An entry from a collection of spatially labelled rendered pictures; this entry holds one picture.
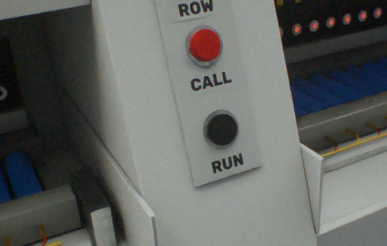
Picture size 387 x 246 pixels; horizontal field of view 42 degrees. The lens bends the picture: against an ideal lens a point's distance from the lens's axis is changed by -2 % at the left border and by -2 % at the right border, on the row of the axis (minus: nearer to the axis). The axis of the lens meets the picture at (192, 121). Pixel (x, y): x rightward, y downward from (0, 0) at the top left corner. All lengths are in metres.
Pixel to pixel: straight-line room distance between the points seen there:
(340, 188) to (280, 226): 0.07
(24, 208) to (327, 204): 0.18
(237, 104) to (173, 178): 0.05
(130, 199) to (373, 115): 0.22
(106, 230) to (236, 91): 0.11
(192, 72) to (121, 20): 0.04
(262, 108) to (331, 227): 0.09
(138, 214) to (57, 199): 0.07
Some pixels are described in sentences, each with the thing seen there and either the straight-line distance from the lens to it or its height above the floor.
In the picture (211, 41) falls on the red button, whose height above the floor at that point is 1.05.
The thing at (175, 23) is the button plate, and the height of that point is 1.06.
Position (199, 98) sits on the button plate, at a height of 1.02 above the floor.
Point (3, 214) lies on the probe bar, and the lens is 0.31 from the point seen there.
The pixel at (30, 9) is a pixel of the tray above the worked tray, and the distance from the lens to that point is 0.25.
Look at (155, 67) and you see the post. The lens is 0.25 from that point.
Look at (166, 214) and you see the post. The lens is 0.26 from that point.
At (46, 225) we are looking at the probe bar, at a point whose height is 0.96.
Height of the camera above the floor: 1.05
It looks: 8 degrees down
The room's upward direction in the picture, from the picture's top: 12 degrees counter-clockwise
